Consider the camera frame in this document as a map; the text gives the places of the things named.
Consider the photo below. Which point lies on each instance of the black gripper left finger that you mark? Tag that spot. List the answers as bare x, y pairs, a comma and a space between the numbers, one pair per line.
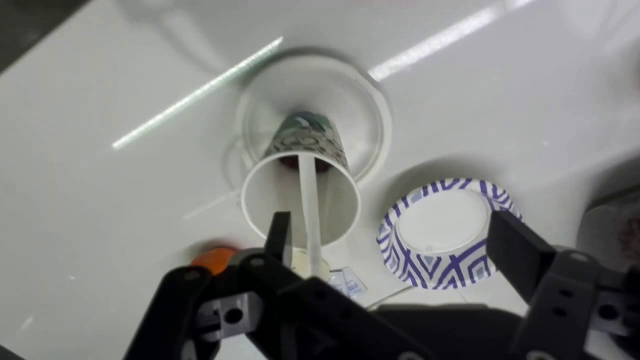
279, 241

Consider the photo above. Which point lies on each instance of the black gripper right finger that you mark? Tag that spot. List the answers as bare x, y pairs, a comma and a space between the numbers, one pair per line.
521, 247

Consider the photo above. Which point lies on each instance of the white patterned paper cup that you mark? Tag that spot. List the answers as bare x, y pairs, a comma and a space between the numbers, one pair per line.
272, 201

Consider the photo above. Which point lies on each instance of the red yellow peach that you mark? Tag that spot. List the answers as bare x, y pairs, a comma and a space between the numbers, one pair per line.
215, 256

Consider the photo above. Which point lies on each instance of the blue white sachet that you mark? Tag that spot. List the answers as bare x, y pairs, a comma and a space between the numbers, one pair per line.
349, 282

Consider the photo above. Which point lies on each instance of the blue patterned paper bowl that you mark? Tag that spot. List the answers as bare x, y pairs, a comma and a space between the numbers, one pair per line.
432, 270

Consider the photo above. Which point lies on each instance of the shiny chrome metal vessel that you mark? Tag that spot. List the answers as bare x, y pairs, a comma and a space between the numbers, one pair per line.
612, 227

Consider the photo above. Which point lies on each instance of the white round plate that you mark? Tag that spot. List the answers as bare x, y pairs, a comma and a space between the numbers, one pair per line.
352, 92

